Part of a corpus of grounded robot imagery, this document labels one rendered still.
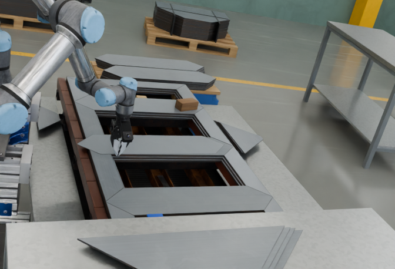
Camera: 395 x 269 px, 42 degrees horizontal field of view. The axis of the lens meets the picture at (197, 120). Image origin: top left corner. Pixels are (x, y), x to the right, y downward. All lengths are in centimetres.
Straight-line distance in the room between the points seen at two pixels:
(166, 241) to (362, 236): 71
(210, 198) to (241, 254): 65
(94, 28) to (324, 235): 105
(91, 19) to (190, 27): 502
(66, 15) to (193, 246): 90
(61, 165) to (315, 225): 126
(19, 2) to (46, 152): 406
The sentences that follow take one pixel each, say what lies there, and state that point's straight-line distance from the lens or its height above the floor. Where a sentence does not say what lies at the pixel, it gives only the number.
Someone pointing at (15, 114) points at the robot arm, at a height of 122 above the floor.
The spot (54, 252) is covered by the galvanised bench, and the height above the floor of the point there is 105.
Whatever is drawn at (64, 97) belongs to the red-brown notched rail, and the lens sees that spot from 287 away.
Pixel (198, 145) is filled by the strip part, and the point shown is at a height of 85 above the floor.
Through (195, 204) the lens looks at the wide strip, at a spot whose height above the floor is 85.
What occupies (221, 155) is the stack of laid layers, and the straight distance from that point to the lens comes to 253.
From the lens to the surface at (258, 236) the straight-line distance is 165.
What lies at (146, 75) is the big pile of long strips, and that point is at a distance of 329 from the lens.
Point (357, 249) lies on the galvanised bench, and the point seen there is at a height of 105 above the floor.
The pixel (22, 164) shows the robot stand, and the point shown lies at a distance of 195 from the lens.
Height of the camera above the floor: 202
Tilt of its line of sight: 25 degrees down
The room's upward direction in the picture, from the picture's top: 13 degrees clockwise
